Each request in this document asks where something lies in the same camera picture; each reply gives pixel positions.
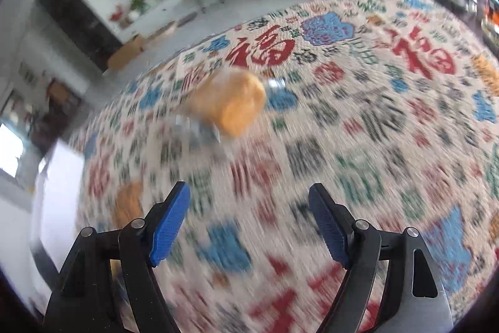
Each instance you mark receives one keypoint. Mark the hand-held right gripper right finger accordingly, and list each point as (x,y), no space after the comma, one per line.
(331,227)

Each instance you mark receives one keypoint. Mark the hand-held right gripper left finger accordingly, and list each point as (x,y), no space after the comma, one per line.
(171,227)

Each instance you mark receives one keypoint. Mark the orange bread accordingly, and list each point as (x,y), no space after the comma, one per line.
(230,106)

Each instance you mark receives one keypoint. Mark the printed woven blanket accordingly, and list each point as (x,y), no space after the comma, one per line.
(351,130)

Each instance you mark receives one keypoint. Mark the white board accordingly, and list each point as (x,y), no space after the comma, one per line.
(58,200)

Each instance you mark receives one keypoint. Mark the cardboard box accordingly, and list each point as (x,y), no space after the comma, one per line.
(126,52)

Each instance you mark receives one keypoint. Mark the red flower arrangement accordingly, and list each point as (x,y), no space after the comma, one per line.
(117,14)

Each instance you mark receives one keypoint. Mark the leafy potted plant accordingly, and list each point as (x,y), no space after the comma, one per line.
(138,3)

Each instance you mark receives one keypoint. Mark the dark display cabinet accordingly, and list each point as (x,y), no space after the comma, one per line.
(78,17)

